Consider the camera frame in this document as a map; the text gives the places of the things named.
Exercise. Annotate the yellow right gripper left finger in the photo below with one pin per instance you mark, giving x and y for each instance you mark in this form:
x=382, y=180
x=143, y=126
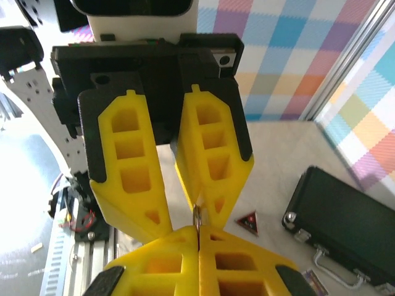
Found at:
x=148, y=271

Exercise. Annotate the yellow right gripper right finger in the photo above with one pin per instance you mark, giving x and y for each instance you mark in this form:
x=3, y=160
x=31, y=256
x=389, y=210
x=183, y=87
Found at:
x=247, y=271

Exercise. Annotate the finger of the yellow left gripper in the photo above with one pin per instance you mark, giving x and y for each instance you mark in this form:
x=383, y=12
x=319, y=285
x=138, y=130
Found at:
x=132, y=200
x=233, y=172

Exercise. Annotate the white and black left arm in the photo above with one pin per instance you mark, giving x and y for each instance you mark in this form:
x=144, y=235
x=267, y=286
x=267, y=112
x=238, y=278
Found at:
x=37, y=92

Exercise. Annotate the red triangular tag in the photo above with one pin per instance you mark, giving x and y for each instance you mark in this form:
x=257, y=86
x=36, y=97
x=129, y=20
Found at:
x=248, y=223

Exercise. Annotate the small purple picture card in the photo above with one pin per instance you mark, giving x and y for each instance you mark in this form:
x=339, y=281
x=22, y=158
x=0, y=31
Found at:
x=314, y=282

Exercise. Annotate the black hard case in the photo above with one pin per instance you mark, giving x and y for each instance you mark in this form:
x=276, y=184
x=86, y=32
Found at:
x=345, y=209

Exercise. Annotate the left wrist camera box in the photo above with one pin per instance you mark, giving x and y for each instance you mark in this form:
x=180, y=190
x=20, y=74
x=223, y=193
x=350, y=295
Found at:
x=132, y=6

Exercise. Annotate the aluminium corner post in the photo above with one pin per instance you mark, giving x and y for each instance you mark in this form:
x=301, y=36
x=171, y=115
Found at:
x=341, y=68

